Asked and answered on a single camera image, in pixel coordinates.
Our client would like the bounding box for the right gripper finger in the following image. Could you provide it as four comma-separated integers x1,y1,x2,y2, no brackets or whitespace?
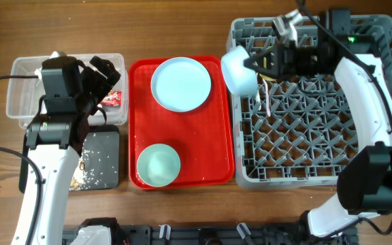
250,43,281,65
244,58,280,79

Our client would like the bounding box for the food scraps and rice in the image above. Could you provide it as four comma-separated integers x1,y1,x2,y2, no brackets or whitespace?
69,131,115,191

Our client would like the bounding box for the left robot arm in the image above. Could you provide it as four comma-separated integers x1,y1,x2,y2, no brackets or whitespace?
12,55,121,244

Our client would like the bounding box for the green bowl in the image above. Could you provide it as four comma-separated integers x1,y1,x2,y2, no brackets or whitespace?
136,144,181,187

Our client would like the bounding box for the yellow plastic cup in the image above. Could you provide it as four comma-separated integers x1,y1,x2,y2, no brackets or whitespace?
259,46,276,82

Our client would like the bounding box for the red snack wrapper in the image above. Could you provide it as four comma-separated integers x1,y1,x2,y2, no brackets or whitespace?
100,90,122,107

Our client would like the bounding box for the white tissue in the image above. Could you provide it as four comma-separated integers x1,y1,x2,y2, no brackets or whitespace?
34,68,42,80

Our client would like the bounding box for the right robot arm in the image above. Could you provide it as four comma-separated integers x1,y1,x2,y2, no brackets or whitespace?
242,34,392,242

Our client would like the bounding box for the white plastic fork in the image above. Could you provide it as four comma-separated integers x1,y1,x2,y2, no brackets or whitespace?
262,79,272,117

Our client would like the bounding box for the clear plastic bin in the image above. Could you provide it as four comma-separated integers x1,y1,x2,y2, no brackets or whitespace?
5,53,128,129

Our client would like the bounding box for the light blue small bowl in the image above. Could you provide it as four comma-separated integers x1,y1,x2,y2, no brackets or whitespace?
220,46,258,97

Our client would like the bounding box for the red plastic tray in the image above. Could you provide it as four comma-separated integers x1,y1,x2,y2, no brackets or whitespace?
128,55,235,190

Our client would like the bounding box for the white plastic spoon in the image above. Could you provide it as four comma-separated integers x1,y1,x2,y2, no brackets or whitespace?
255,90,262,110

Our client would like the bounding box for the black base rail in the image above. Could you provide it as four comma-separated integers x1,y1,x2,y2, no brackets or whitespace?
61,223,359,245

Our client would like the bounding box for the grey dishwasher rack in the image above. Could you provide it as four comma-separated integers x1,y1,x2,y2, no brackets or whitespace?
226,14,392,189

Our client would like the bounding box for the light blue plate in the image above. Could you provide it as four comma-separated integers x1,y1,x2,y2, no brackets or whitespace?
150,57,212,112

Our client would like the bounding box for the black waste tray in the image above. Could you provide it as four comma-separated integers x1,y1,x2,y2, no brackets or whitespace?
18,124,121,194

